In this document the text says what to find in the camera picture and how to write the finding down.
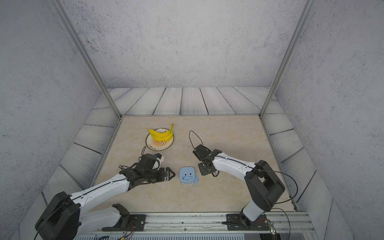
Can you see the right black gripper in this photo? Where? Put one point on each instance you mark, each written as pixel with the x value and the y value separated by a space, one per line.
pixel 202 172

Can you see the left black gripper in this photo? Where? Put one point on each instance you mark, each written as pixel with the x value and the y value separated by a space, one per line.
pixel 164 177

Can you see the light blue alarm clock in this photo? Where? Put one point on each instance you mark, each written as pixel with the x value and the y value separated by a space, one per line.
pixel 188 176

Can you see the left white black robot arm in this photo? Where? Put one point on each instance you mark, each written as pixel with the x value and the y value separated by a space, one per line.
pixel 68 216

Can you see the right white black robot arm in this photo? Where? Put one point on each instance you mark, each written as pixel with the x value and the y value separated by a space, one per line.
pixel 264 185

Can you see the round patterned plate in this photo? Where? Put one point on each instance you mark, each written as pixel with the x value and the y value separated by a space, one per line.
pixel 155 145

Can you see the yellow banana bunch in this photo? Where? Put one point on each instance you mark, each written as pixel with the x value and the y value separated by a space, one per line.
pixel 162 137

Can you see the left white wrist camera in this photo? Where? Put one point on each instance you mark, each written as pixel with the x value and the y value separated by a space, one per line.
pixel 158 161

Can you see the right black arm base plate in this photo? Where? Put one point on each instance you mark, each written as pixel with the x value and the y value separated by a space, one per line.
pixel 239 222

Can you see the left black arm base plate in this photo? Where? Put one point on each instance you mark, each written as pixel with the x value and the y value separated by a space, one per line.
pixel 126 222

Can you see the aluminium front rail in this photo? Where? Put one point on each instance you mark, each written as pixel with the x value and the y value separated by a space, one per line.
pixel 280 223

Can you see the left aluminium frame post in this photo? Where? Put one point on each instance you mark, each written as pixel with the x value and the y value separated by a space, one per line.
pixel 69 28

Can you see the aluminium frame post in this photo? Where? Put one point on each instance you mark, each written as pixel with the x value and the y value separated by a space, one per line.
pixel 69 28
pixel 308 7

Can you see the right aluminium frame post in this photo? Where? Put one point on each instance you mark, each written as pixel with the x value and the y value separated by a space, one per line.
pixel 308 7

